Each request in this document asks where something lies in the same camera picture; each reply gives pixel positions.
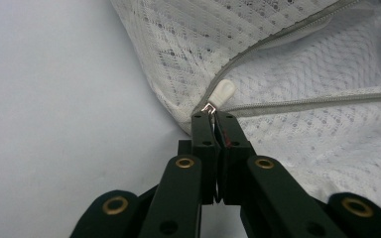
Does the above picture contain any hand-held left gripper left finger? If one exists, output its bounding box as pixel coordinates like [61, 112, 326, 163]
[178, 111, 220, 205]

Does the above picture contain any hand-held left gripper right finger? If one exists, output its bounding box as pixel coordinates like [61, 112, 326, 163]
[215, 111, 257, 206]

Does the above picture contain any white towel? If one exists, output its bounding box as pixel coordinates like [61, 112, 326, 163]
[110, 0, 381, 212]

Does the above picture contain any white table sheet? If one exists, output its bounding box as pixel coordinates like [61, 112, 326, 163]
[0, 0, 248, 238]

